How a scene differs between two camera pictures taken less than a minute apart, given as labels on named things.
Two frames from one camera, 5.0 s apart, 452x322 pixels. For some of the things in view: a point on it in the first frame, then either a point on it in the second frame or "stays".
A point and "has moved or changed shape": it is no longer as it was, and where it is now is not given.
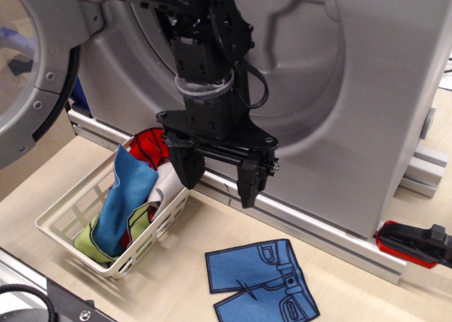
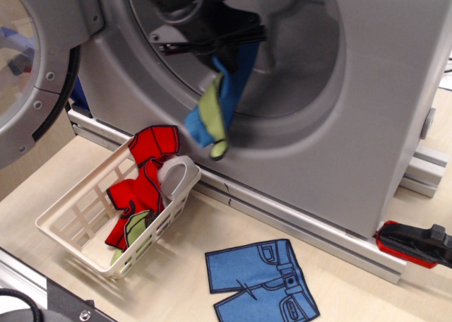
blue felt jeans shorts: [275, 289] stays
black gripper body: [217, 122] → [216, 27]
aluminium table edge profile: [13, 271] stays
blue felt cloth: [136, 178] has moved or changed shape
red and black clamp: [423, 247] stays
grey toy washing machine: [352, 72] stays
